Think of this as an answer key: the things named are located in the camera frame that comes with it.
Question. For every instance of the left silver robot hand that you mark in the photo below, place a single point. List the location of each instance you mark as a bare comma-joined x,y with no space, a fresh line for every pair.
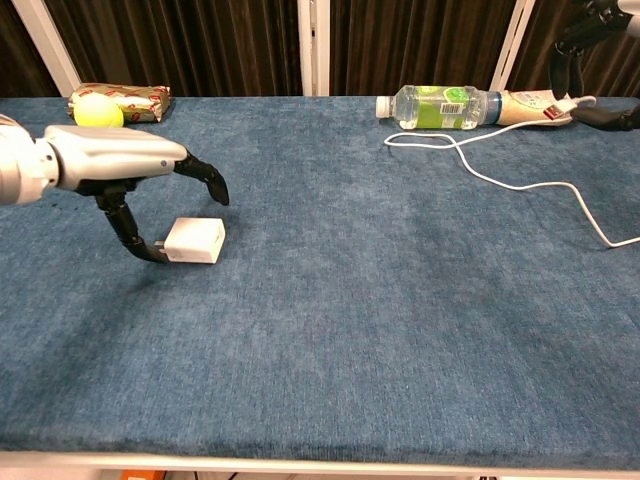
115,152

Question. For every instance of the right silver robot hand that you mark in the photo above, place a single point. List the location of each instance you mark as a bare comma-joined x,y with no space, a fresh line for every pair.
565,70

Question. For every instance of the white USB wall charger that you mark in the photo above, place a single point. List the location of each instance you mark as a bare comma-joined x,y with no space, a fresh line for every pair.
197,242

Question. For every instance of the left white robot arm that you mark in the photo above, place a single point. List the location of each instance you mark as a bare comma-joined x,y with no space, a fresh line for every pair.
20,165

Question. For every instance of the yellow-green tennis ball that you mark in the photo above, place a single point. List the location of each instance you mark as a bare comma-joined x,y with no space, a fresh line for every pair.
97,111

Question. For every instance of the dark curtain panel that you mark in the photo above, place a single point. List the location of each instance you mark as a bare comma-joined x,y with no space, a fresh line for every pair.
415,45
175,45
15,60
610,70

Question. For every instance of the foil snack package red print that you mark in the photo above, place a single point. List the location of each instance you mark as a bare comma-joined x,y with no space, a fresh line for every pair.
145,102

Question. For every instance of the beige sauce bottle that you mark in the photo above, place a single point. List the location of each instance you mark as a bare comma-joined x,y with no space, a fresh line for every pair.
525,114

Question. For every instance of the clear water bottle green label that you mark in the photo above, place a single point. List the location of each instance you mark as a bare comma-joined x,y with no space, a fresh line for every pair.
435,107

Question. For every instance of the blue table cloth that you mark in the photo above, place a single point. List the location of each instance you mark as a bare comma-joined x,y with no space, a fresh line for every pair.
320,350

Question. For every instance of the white frame post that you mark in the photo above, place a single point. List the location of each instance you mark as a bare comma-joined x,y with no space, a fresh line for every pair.
512,45
47,45
322,50

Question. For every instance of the white table frame edge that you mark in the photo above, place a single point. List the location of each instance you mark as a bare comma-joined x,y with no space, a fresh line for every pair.
320,465

